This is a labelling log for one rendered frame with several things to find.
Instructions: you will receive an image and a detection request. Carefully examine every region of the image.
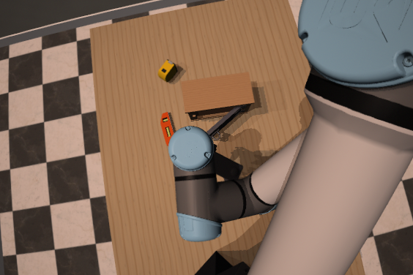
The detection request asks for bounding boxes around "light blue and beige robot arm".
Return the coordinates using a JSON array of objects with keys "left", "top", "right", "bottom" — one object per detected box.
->
[{"left": 168, "top": 0, "right": 413, "bottom": 275}]

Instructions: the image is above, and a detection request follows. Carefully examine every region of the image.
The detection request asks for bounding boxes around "yellow tape measure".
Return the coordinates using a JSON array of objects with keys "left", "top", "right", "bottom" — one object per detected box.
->
[{"left": 158, "top": 59, "right": 178, "bottom": 82}]

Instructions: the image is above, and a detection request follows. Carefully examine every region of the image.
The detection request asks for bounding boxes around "brown wooden cabinet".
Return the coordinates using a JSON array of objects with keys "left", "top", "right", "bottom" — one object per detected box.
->
[{"left": 182, "top": 72, "right": 255, "bottom": 140}]

